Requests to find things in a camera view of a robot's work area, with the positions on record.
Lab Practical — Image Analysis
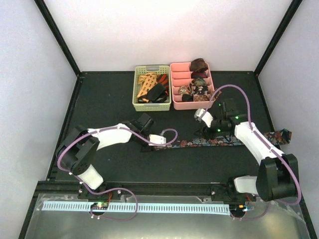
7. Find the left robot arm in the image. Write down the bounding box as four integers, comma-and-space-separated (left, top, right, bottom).
56, 113, 166, 199

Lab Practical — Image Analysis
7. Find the navy floral tie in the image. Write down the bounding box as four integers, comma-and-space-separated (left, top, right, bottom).
153, 128, 292, 150

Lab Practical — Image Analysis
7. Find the brown dotted rolled tie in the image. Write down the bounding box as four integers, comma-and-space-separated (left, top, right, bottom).
193, 91, 222, 102

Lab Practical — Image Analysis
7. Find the left black frame post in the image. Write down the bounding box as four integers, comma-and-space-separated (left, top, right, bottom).
34, 0, 81, 77

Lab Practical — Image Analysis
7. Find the black rolled tie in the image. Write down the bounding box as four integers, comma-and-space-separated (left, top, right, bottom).
182, 94, 193, 102

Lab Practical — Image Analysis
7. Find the red blue rolled tie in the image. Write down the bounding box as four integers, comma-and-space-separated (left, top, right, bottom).
191, 71, 209, 79

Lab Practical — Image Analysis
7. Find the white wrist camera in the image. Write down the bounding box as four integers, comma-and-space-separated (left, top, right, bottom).
194, 109, 214, 128
148, 134, 166, 146

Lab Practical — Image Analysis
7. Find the green plastic basket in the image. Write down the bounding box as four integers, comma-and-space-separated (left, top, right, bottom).
132, 65, 172, 112

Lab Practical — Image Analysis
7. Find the green floral rolled tie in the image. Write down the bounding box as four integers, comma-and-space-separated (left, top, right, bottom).
191, 77, 206, 87

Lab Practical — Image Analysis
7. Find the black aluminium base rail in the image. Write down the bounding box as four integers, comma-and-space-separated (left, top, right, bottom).
35, 181, 257, 202

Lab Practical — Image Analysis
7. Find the right controller board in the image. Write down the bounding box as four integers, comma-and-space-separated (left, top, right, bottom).
229, 204, 252, 212

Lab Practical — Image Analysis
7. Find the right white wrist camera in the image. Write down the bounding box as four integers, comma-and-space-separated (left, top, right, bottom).
194, 109, 214, 128

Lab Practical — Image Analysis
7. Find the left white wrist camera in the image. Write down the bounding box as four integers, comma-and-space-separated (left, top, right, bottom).
148, 134, 166, 146

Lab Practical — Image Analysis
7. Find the left controller board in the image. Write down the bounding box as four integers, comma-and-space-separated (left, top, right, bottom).
90, 202, 109, 210

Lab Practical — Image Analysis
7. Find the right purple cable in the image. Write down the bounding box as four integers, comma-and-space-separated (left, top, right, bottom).
206, 84, 302, 222

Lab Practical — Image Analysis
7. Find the pink divided organizer tray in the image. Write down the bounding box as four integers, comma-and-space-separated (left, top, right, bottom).
170, 62, 215, 111

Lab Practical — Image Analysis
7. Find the controller board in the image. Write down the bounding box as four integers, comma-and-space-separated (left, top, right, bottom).
90, 202, 109, 210
229, 204, 252, 212

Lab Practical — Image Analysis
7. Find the orange patterned tie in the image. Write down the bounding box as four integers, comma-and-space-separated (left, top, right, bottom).
137, 72, 158, 98

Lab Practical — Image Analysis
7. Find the dark floral rolled tie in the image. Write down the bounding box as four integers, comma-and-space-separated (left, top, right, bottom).
191, 85, 210, 95

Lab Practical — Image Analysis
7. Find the clear acrylic sheet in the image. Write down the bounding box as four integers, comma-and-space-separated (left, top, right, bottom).
21, 195, 310, 239

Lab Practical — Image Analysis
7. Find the light blue slotted cable duct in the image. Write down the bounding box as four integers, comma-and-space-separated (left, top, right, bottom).
41, 201, 230, 216

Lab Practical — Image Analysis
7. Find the red black striped tie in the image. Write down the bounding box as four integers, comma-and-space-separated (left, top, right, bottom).
157, 74, 169, 88

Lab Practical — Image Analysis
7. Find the black frame post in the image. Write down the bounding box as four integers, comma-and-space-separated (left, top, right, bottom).
254, 0, 303, 76
34, 0, 81, 77

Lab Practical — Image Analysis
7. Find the tan paisley rolled tie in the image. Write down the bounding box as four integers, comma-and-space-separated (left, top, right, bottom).
178, 85, 192, 96

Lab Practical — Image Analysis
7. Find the right black frame post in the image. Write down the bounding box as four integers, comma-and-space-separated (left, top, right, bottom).
254, 0, 303, 76

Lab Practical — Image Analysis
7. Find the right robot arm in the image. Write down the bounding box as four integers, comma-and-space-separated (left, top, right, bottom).
194, 103, 301, 201

